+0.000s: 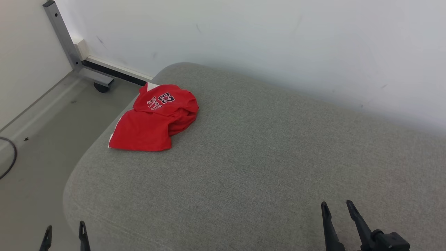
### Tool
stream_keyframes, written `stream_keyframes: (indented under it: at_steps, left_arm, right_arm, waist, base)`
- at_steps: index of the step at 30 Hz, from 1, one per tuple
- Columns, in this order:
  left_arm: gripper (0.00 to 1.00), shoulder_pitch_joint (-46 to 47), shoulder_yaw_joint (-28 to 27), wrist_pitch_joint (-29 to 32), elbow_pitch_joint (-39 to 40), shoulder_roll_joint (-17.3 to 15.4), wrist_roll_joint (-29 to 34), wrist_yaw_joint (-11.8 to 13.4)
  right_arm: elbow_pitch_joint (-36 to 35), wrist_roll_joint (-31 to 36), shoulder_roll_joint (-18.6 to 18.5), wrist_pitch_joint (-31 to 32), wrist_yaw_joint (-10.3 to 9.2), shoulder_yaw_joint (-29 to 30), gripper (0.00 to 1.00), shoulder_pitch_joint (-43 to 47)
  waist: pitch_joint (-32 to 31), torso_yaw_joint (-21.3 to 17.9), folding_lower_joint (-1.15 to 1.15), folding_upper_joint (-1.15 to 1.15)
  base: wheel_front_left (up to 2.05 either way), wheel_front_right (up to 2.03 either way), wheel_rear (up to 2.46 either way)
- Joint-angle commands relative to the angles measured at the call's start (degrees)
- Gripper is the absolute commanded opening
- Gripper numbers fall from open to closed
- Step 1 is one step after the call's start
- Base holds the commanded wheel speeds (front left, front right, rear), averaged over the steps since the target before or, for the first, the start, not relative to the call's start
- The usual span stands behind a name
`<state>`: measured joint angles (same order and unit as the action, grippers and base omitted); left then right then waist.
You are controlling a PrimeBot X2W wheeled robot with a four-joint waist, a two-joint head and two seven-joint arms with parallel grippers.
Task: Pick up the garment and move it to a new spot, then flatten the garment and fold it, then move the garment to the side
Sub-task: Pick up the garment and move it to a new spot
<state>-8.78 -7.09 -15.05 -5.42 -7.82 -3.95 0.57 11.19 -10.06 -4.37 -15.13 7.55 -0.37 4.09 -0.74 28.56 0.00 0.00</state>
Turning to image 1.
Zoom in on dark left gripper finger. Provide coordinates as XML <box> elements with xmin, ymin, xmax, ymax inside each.
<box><xmin>39</xmin><ymin>225</ymin><xmax>53</xmax><ymax>251</ymax></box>
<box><xmin>79</xmin><ymin>221</ymin><xmax>91</xmax><ymax>251</ymax></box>

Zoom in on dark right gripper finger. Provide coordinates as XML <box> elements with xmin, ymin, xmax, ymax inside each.
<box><xmin>346</xmin><ymin>200</ymin><xmax>375</xmax><ymax>251</ymax></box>
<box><xmin>321</xmin><ymin>201</ymin><xmax>345</xmax><ymax>251</ymax></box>

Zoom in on red shorts with white waistband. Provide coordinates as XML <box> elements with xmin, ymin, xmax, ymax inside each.
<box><xmin>109</xmin><ymin>83</ymin><xmax>199</xmax><ymax>152</ymax></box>

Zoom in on grey fabric sofa cushion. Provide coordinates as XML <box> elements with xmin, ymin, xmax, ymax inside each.
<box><xmin>63</xmin><ymin>63</ymin><xmax>446</xmax><ymax>251</ymax></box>

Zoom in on black floor cable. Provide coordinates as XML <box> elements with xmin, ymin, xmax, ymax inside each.
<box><xmin>0</xmin><ymin>137</ymin><xmax>17</xmax><ymax>180</ymax></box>

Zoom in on black and white wall baseboard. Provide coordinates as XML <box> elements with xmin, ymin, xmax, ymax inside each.
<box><xmin>75</xmin><ymin>39</ymin><xmax>154</xmax><ymax>87</ymax></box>

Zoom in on grey metal frame leg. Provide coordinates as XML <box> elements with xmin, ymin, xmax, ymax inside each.
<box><xmin>43</xmin><ymin>0</ymin><xmax>115</xmax><ymax>88</ymax></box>

